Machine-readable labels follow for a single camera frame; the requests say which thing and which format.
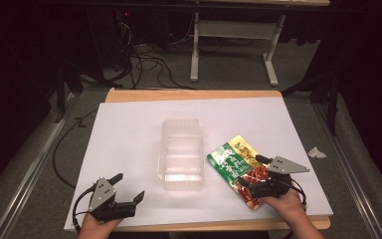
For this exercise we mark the crumpled white paper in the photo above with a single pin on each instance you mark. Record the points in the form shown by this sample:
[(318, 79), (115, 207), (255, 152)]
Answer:
[(316, 153)]

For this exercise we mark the person's left hand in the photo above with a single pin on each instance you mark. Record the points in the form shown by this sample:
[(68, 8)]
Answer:
[(96, 227)]

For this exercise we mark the clear plastic container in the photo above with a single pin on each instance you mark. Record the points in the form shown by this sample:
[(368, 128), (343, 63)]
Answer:
[(180, 154)]

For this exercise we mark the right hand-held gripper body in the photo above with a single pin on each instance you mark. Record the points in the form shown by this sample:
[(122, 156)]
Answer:
[(283, 166)]

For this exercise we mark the black metal stand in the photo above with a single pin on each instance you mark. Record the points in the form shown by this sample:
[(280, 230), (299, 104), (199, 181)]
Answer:
[(67, 83), (328, 93)]

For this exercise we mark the person's right hand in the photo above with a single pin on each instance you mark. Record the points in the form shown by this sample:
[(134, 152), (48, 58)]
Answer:
[(283, 203)]

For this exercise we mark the white paper sheet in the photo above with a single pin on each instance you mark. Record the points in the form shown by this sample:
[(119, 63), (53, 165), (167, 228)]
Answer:
[(136, 139)]

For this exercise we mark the green snack packet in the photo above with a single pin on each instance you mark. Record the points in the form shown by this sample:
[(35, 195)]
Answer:
[(232, 158)]

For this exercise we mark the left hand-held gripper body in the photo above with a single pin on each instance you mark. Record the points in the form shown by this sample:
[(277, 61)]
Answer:
[(103, 195)]

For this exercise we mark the metal floor rail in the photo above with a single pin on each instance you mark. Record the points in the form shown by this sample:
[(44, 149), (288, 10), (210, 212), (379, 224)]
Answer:
[(30, 169), (351, 176)]

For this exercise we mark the white metal desk frame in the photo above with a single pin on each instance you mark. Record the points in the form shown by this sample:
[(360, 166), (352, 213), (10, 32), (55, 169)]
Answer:
[(235, 30)]

